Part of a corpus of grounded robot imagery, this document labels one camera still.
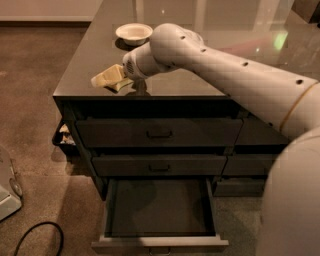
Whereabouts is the top right drawer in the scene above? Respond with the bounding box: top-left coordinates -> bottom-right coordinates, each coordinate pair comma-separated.
236,116 -> 288,146

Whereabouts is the black bin with items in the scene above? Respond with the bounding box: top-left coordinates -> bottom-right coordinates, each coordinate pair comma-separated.
52,121 -> 79,157

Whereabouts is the grey drawer cabinet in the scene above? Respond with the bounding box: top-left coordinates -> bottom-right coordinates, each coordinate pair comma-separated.
53,0 -> 315,196

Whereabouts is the open bottom left drawer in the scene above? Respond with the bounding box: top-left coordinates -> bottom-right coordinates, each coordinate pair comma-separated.
91,178 -> 229,256

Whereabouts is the white bowl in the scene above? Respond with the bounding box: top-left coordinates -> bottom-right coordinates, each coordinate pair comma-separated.
116,23 -> 153,46

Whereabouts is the bottom right drawer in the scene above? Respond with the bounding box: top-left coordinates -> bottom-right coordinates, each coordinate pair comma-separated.
214,178 -> 265,197

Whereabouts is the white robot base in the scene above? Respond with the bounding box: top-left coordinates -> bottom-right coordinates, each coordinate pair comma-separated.
0,146 -> 23,221

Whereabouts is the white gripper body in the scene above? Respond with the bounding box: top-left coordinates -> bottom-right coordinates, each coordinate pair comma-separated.
123,43 -> 175,80

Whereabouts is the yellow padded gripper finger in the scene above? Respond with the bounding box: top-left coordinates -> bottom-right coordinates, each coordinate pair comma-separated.
91,64 -> 125,87
107,78 -> 133,93

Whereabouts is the black cable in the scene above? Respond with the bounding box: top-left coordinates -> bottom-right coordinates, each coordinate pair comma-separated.
13,221 -> 65,256

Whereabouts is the top left drawer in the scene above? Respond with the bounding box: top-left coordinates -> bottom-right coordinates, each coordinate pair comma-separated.
76,118 -> 242,148

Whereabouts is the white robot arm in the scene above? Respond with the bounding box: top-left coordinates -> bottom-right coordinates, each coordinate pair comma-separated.
91,23 -> 320,256

